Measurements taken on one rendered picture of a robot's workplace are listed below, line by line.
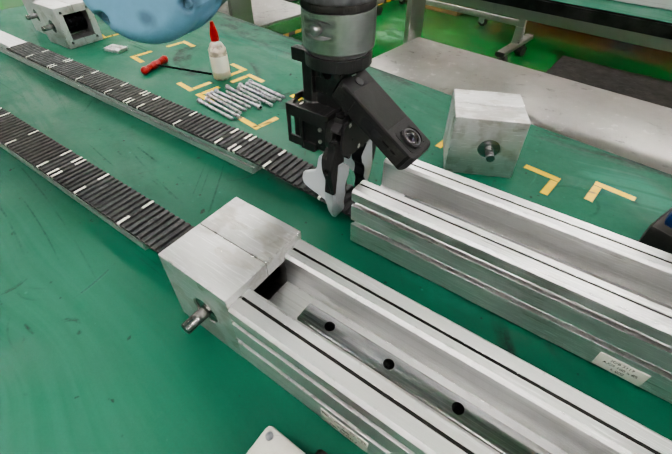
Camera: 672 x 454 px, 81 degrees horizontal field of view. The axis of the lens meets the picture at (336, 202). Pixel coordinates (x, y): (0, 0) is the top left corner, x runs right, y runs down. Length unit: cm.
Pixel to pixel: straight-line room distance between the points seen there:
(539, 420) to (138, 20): 38
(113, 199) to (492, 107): 54
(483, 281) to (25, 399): 45
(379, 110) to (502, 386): 27
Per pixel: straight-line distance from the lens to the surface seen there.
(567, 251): 48
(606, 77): 331
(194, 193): 61
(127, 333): 48
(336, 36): 40
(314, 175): 50
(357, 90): 43
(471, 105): 63
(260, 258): 37
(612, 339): 45
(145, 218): 54
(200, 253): 39
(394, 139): 41
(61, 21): 124
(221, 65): 92
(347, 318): 39
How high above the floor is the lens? 115
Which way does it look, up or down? 42 degrees down
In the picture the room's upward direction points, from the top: straight up
